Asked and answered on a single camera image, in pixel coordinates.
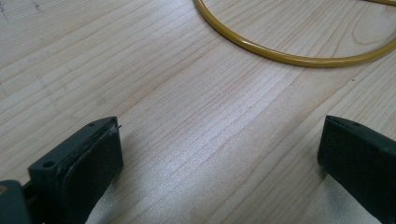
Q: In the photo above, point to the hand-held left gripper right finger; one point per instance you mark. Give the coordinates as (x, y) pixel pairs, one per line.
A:
(361, 161)

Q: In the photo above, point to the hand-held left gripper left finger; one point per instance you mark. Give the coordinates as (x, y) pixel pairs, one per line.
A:
(77, 168)

